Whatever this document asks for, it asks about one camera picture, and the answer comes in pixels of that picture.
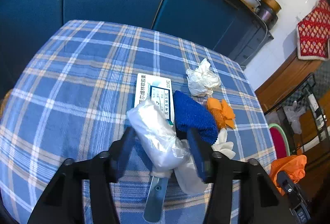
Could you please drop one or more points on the crumpled white paper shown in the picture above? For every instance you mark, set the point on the crumpled white paper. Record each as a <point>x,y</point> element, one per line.
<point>202,79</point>

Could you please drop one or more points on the small printed cardboard box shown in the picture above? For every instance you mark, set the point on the small printed cardboard box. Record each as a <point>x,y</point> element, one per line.
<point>149,84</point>

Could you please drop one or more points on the blue textured cloth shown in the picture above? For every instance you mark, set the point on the blue textured cloth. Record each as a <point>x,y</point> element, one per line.
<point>193,115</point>

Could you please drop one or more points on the orange plastic bag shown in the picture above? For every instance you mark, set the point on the orange plastic bag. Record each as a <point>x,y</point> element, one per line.
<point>291,166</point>

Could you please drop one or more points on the blue plaid tablecloth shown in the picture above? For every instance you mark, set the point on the blue plaid tablecloth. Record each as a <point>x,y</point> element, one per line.
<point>77,84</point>

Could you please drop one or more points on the red basin with green rim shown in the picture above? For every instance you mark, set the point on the red basin with green rim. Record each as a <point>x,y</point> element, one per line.
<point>278,141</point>

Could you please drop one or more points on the plastic-wrapped white roller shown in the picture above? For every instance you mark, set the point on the plastic-wrapped white roller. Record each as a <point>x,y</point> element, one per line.
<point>154,131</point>

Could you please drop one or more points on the clear plastic bag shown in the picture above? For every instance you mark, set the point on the clear plastic bag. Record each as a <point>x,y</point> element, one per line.
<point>294,115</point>

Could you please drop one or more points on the red patterned quilt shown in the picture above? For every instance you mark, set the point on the red patterned quilt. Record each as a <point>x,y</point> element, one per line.
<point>312,33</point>

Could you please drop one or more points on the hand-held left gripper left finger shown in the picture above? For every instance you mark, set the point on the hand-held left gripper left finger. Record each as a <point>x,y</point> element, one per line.
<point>126,151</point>

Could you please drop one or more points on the twisted white tissue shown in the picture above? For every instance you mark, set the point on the twisted white tissue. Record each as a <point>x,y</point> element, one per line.
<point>224,146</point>

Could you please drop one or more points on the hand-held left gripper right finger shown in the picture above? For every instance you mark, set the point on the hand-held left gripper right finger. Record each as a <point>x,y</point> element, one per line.
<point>199,159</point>

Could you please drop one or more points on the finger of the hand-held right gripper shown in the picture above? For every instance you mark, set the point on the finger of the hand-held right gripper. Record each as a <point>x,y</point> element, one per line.
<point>288,186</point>

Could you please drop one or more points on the brown inner pot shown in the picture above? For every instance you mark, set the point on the brown inner pot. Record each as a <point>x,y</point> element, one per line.
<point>270,1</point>

